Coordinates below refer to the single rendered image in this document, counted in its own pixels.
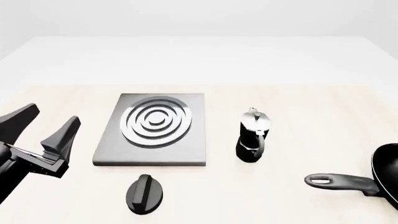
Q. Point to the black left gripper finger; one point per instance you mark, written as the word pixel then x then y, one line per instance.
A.
pixel 15 126
pixel 63 137

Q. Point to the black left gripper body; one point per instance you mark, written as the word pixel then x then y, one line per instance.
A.
pixel 37 163

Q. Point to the flat grey stove plate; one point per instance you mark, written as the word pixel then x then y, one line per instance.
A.
pixel 155 130

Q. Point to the round black stove knob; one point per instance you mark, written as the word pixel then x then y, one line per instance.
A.
pixel 143 194

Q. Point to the black frying pan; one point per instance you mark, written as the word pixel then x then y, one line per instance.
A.
pixel 367 182

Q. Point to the black and silver moka pot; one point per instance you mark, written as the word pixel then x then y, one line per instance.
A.
pixel 252 140

